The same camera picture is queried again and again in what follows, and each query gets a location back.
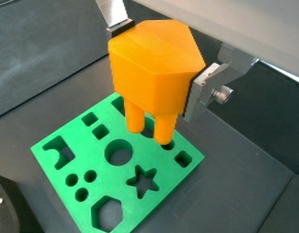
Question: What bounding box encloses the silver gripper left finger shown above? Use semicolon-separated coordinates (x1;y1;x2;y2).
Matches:
95;0;135;37

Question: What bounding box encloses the black round object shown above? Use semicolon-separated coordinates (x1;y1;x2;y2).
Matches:
0;176;44;233

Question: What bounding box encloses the green shape-sorter board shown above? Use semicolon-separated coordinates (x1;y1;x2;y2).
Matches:
32;94;205;233

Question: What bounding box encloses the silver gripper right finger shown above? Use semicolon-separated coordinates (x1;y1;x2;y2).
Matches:
183;43;258;123

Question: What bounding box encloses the orange three-prong plug block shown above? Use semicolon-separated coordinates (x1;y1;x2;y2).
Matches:
108;19;206;145

